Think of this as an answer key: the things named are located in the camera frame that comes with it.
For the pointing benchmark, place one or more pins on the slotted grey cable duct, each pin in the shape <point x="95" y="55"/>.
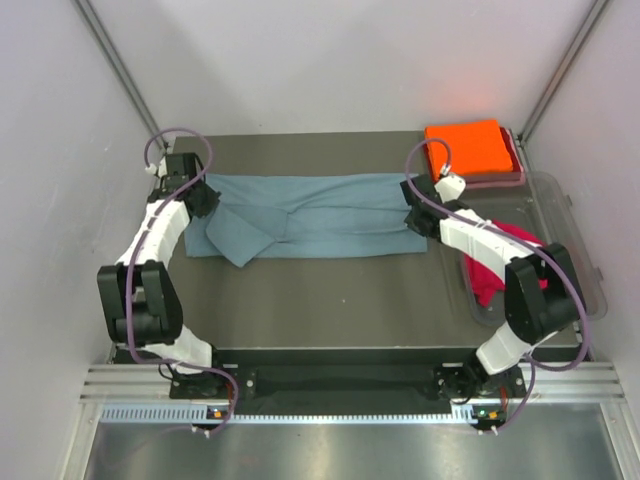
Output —
<point x="201" y="414"/>

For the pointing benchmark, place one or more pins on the folded pink t-shirt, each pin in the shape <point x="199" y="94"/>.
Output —
<point x="503" y="179"/>

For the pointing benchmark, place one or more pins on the crumpled red t-shirt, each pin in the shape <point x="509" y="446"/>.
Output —
<point x="484" y="283"/>

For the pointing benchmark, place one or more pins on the left vertical frame post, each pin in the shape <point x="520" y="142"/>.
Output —
<point x="96" y="28"/>

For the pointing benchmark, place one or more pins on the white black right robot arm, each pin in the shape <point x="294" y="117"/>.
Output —
<point x="542" y="293"/>

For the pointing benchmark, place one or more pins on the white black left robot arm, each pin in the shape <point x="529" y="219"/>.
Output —
<point x="140" y="304"/>

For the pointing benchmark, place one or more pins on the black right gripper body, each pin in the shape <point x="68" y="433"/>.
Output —
<point x="412" y="222"/>

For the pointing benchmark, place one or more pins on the right vertical frame post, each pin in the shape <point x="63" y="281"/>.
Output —
<point x="578" y="41"/>

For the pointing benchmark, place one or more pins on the vertical frame post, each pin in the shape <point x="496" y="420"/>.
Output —
<point x="578" y="41"/>
<point x="96" y="28"/>

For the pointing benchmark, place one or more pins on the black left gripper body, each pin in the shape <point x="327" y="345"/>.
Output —
<point x="208" y="199"/>

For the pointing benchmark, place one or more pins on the grey aluminium frame rail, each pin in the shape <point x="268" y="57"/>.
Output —
<point x="590" y="382"/>

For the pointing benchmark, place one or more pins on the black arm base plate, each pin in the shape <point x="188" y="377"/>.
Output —
<point x="432" y="372"/>

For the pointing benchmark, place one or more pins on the folded orange t-shirt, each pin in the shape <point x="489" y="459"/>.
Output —
<point x="437" y="152"/>

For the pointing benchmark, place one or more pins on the light blue t-shirt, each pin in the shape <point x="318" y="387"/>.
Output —
<point x="297" y="217"/>

